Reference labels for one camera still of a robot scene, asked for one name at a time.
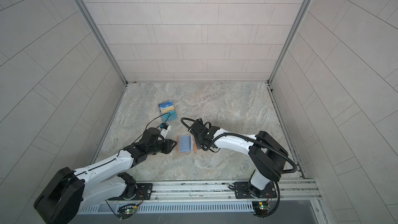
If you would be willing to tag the aluminium mounting rail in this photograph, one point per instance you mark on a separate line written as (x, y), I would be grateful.
(189, 191)

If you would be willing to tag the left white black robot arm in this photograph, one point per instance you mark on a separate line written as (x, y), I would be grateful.
(53, 210)

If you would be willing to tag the gold beige card on table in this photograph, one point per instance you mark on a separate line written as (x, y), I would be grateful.
(167, 109)

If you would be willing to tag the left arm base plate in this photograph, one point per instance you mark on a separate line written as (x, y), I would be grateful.
(142, 191)

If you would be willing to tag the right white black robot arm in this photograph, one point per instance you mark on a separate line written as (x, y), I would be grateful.
(269, 157)

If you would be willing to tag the blue VIP card on table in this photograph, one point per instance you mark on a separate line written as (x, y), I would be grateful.
(165, 105)

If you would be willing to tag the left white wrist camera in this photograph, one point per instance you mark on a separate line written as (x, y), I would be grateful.
(164, 129)

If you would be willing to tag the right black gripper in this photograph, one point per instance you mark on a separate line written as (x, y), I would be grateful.
(198, 146)

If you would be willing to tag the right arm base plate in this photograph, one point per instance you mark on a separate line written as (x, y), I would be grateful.
(245, 190)

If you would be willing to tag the green circuit board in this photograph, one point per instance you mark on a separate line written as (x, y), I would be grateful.
(128, 209)
(261, 208)

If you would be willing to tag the right green circuit board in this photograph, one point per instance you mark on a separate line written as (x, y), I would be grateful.
(261, 208)

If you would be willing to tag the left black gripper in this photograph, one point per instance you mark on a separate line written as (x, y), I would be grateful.
(168, 145)

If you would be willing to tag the left green circuit board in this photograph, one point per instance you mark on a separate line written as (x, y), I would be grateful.
(128, 209)

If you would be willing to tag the white ventilation grille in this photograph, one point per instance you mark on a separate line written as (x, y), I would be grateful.
(176, 207)

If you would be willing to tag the teal card on table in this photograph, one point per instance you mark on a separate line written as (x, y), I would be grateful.
(169, 116)

